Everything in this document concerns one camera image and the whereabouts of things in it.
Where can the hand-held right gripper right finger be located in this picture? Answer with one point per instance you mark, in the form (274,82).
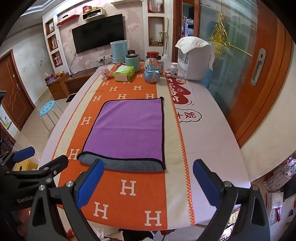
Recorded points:
(206,183)

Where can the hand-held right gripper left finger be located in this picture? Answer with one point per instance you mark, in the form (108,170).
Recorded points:
(89,183)

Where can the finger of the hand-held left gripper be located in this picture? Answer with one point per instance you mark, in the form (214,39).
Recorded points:
(54,165)
(24,154)

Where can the purple towel with black trim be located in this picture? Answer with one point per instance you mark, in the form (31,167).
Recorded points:
(129,127)

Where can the yellow box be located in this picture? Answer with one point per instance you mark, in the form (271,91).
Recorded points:
(25,165)

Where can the light blue plastic stool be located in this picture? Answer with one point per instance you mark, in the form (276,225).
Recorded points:
(47,107)

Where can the orange letter-print blanket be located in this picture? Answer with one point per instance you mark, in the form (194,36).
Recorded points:
(148,185)

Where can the brown wooden door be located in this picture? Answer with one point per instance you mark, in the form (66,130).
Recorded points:
(13,92)

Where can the dark floor mat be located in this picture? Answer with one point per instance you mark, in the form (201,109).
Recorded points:
(71,97)

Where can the pile of printed packages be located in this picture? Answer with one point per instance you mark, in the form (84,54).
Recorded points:
(279,183)

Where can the red gift bag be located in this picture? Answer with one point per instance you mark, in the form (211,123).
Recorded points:
(49,79)

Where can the wooden television cabinet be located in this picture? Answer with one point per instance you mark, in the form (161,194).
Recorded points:
(67,83)

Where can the pink toy figure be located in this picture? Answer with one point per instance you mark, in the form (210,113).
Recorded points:
(106,73)

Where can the green tissue pack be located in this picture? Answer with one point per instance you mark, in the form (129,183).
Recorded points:
(124,73)

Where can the white countertop appliance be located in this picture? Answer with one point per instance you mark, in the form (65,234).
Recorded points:
(196,67)

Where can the white power strip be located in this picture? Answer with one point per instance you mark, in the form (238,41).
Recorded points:
(103,59)

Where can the white pill bottle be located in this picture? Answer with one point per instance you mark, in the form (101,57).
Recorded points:
(174,70)

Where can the blue snow globe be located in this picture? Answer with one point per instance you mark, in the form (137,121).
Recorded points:
(151,74)

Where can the drink can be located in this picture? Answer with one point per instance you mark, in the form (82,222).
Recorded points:
(161,68)

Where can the teal canister with dark lid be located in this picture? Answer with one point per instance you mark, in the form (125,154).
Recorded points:
(133,63)

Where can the light blue cylindrical bin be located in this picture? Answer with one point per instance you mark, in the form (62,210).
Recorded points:
(119,51)

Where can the jar with red lid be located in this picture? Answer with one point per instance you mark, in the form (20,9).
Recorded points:
(152,55)

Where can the black flat television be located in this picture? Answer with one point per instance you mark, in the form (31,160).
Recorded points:
(97,32)

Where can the white folded cloth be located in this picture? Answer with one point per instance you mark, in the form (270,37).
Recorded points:
(192,44)

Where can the wooden sliding glass door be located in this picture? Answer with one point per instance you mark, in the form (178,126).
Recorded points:
(272,58)

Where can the gold hanging ornament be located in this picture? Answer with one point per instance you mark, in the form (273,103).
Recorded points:
(219,34)

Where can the red wall shelf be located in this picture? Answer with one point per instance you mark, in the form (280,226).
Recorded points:
(68,19)

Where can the white wall shelf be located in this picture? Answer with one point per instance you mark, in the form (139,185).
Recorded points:
(92,14)

